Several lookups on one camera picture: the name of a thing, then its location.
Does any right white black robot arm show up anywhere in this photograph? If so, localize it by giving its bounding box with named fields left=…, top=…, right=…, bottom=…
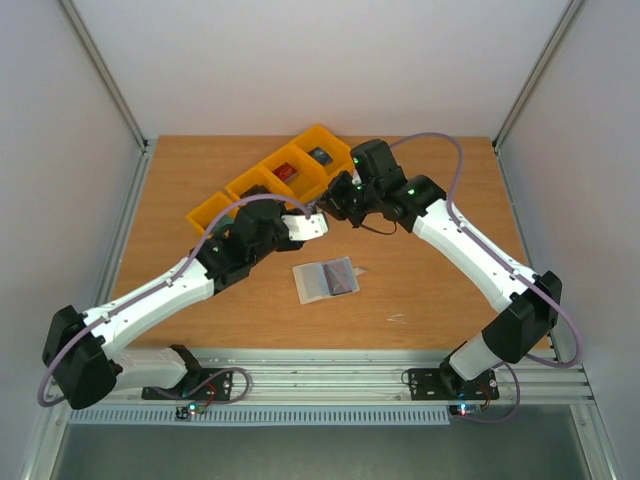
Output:
left=318, top=139, right=562, bottom=398

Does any small circuit board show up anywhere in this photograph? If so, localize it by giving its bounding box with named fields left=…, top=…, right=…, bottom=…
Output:
left=449, top=403, right=484, bottom=417
left=175, top=404, right=207, bottom=421

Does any red card in bin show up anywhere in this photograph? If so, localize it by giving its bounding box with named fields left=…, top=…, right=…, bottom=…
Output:
left=272, top=162, right=299, bottom=184

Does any grey slotted cable duct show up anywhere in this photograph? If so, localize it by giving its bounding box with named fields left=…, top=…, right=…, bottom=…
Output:
left=69, top=405, right=450, bottom=427

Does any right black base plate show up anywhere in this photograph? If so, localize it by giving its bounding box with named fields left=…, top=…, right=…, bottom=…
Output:
left=401, top=368, right=500, bottom=401

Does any red card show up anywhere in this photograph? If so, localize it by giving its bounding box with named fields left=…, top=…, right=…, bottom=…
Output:
left=323, top=260, right=354, bottom=296
left=272, top=162, right=299, bottom=184

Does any aluminium front rail frame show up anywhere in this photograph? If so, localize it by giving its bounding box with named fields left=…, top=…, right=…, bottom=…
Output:
left=190, top=348, right=594, bottom=405

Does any aluminium corner post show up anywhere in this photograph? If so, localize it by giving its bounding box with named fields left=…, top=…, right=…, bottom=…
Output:
left=55, top=0, right=151, bottom=154
left=492, top=0, right=587, bottom=154

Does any black card in bin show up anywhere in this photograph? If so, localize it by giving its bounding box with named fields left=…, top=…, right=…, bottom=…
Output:
left=240, top=185, right=269, bottom=198

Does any left small circuit board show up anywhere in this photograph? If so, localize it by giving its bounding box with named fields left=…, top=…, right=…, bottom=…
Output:
left=175, top=404, right=207, bottom=421

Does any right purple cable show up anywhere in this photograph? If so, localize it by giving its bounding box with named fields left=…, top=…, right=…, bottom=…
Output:
left=389, top=131, right=584, bottom=426

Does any blue card in bin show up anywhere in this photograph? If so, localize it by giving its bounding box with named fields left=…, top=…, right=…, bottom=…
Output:
left=308, top=147, right=333, bottom=166

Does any right small circuit board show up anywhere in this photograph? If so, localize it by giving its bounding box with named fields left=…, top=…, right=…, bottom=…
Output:
left=449, top=403, right=484, bottom=417

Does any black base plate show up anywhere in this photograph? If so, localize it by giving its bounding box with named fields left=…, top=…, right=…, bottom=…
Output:
left=401, top=368, right=500, bottom=401
left=142, top=368, right=243, bottom=403

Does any right aluminium corner post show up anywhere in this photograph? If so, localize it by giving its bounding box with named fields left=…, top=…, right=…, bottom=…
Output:
left=492, top=0, right=587, bottom=154

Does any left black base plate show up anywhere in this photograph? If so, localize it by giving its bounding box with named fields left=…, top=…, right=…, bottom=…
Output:
left=142, top=368, right=243, bottom=403

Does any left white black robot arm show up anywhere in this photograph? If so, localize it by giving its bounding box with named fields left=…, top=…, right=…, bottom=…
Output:
left=36, top=194, right=328, bottom=410

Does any left aluminium corner post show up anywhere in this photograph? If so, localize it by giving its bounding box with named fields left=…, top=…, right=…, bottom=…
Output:
left=55, top=0, right=151, bottom=154

